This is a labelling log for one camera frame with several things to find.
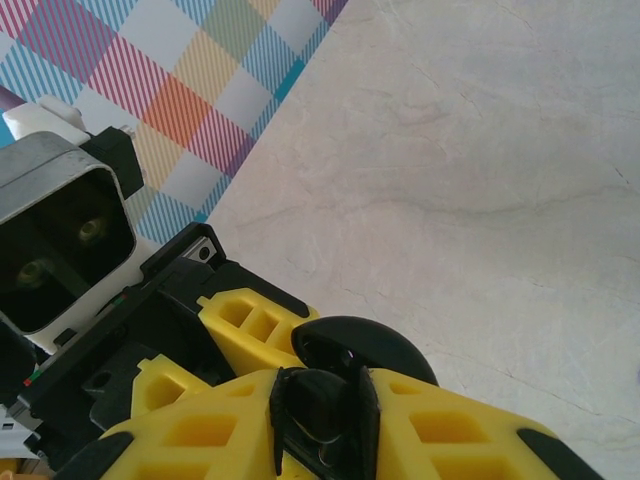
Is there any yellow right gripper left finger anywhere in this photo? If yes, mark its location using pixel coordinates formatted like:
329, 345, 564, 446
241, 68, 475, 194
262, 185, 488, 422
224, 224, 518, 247
52, 368, 284, 480

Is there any black earbud charging case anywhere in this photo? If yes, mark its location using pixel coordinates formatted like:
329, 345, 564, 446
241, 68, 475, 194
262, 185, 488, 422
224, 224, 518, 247
290, 315, 440, 389

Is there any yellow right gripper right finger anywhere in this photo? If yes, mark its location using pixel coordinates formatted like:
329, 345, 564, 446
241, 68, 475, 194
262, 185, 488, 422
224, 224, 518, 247
357, 367, 604, 480

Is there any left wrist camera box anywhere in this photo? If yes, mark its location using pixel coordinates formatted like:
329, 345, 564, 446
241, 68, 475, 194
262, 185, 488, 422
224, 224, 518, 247
0, 96, 147, 351

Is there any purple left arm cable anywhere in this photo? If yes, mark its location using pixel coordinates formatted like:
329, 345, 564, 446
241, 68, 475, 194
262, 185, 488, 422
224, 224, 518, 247
0, 83, 26, 110

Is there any black wireless earbud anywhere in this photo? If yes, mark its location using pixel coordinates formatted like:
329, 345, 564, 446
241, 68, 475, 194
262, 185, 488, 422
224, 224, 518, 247
282, 369, 361, 466

